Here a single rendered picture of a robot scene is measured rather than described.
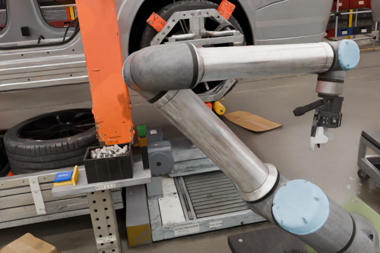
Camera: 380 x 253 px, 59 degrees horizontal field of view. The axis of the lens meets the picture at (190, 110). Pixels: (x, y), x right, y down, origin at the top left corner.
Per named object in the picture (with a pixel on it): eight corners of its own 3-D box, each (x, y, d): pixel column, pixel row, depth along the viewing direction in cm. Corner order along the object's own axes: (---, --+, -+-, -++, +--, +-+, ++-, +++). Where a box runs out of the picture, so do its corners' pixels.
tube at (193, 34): (195, 36, 193) (194, 17, 189) (202, 39, 175) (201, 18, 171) (164, 39, 190) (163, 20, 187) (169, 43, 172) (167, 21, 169)
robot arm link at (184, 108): (290, 239, 107) (116, 74, 83) (259, 219, 123) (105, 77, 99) (317, 200, 110) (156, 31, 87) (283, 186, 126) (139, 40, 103)
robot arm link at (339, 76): (314, 45, 122) (335, 47, 125) (309, 79, 123) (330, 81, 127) (334, 44, 113) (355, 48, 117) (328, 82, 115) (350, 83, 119)
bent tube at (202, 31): (228, 33, 196) (228, 14, 192) (239, 36, 178) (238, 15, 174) (199, 35, 193) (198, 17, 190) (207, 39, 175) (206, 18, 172)
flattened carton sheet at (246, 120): (245, 111, 358) (245, 108, 357) (282, 126, 312) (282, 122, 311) (221, 117, 345) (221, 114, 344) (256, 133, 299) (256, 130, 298)
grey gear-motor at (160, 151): (169, 165, 237) (164, 119, 226) (178, 197, 197) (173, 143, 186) (143, 169, 234) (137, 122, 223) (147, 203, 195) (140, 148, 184)
